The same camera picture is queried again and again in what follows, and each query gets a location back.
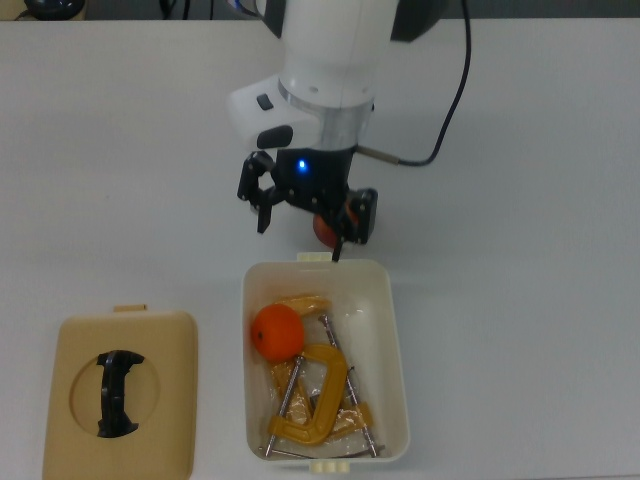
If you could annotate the orange fruit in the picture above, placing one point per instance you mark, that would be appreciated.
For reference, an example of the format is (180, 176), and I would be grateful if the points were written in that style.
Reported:
(277, 332)

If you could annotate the cream plastic container box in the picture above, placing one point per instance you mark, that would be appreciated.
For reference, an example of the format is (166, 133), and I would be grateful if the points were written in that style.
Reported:
(385, 350)

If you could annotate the red apple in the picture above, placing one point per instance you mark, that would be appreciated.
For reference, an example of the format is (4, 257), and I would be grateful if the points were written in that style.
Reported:
(324, 232)

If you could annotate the tan plastic container lid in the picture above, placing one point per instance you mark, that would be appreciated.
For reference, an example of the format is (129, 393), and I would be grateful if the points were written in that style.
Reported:
(160, 450)

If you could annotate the black round device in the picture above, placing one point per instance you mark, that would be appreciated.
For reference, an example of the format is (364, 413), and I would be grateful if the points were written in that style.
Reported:
(50, 7)

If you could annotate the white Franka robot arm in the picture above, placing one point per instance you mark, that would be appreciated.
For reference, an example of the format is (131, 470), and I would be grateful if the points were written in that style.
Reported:
(325, 40)

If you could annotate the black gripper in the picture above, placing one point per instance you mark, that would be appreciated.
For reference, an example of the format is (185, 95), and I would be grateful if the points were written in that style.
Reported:
(315, 180)

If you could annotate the yellow C-clamp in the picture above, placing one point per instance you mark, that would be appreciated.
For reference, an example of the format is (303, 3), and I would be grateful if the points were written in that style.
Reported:
(310, 303)
(330, 380)

